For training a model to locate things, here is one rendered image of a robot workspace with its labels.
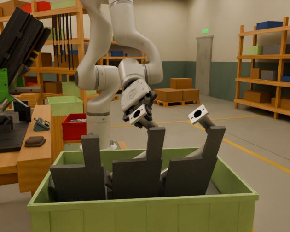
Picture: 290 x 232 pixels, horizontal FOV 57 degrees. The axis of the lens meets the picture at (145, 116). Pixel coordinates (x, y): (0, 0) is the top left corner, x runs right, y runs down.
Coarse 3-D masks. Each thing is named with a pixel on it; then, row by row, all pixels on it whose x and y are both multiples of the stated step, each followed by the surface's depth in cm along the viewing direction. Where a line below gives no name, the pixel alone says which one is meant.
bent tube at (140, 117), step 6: (138, 108) 76; (144, 108) 74; (132, 114) 76; (138, 114) 76; (144, 114) 73; (132, 120) 74; (138, 120) 74; (144, 120) 75; (144, 126) 76; (150, 126) 76; (156, 126) 77; (138, 156) 85; (144, 156) 84
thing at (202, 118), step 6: (198, 108) 77; (204, 108) 75; (192, 114) 77; (198, 114) 78; (204, 114) 74; (192, 120) 76; (198, 120) 75; (204, 120) 76; (210, 120) 78; (204, 126) 78; (204, 144) 85; (198, 150) 86; (186, 156) 87; (192, 156) 86; (162, 174) 88
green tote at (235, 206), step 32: (64, 160) 108; (224, 192) 95; (256, 192) 75; (32, 224) 69; (64, 224) 70; (96, 224) 71; (128, 224) 72; (160, 224) 73; (192, 224) 74; (224, 224) 75
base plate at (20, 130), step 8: (8, 112) 218; (16, 112) 218; (32, 112) 218; (16, 120) 190; (16, 128) 167; (24, 128) 167; (0, 136) 150; (8, 136) 150; (16, 136) 150; (24, 136) 151; (0, 144) 136; (8, 144) 136; (16, 144) 136; (0, 152) 130
